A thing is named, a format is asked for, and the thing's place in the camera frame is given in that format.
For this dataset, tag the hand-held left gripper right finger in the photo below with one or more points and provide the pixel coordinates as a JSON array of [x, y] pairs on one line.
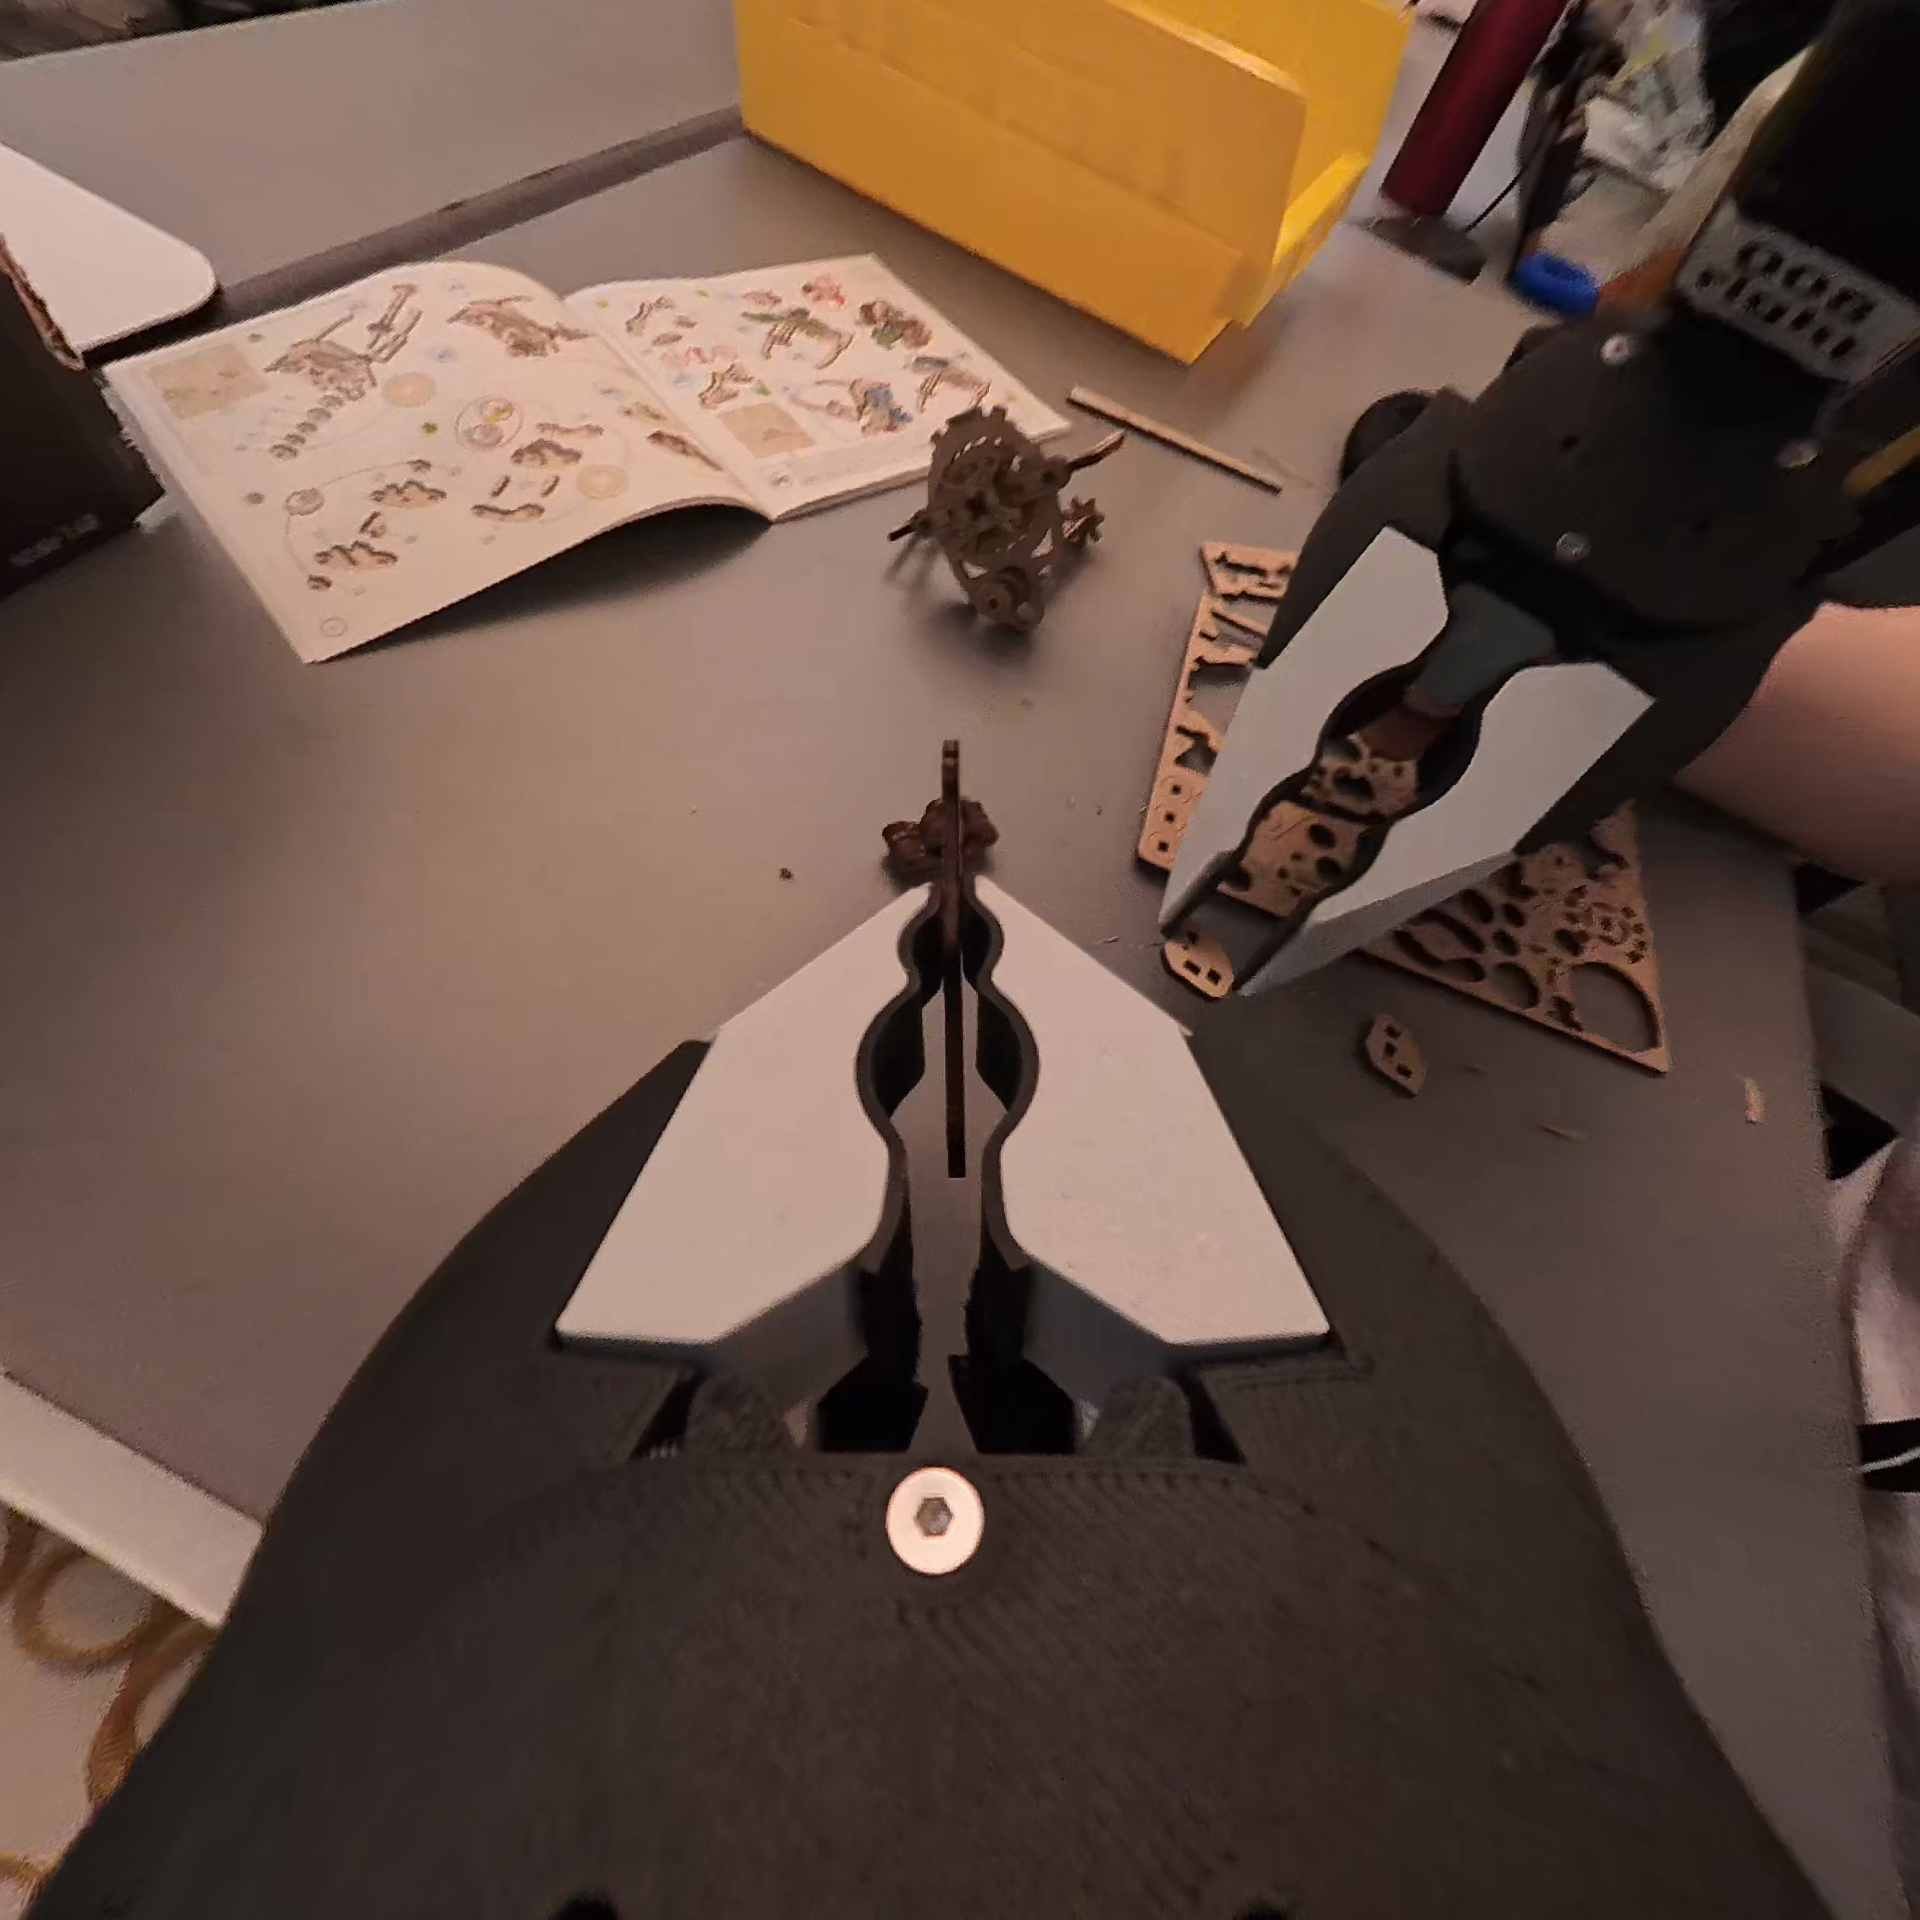
[[1155, 1199]]

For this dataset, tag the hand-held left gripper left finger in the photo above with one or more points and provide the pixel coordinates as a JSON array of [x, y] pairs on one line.
[[752, 1182]]

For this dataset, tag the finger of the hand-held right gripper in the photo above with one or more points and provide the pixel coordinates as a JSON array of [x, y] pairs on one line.
[[1535, 763], [1340, 656]]

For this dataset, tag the small pierced wooden piece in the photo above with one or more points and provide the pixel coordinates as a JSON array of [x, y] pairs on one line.
[[1391, 1050], [1196, 967]]

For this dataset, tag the small dark knobby wooden part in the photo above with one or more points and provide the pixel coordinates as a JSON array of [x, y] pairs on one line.
[[914, 839]]

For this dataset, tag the person's right forearm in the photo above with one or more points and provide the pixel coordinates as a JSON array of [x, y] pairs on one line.
[[1831, 747]]

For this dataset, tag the wooden gear model assembly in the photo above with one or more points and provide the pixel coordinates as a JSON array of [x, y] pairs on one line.
[[985, 509]]

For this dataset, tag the black model kit box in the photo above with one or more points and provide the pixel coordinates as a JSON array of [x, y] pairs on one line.
[[61, 464]]

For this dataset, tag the blue tape roll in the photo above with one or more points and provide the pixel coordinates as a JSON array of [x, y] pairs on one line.
[[1545, 281]]

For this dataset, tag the thin wooden stick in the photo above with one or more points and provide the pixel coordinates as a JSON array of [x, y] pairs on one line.
[[1175, 440]]

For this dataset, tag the laser-cut plywood sheet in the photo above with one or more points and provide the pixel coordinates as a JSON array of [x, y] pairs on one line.
[[1641, 1031]]

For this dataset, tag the dark red cylinder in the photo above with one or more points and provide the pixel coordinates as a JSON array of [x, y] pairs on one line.
[[1471, 107]]

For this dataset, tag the yellow plastic bin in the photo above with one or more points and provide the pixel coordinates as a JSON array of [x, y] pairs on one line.
[[1054, 151]]

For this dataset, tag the white cardboard tray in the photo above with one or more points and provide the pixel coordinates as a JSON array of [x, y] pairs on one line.
[[110, 1479]]

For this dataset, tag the illustrated instruction booklet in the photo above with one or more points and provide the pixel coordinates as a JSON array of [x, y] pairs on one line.
[[452, 452]]

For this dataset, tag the pile of tan rubber bands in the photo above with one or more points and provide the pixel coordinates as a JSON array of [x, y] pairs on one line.
[[63, 1650]]

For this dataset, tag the white rounded board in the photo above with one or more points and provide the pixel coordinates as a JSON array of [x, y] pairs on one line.
[[88, 256]]

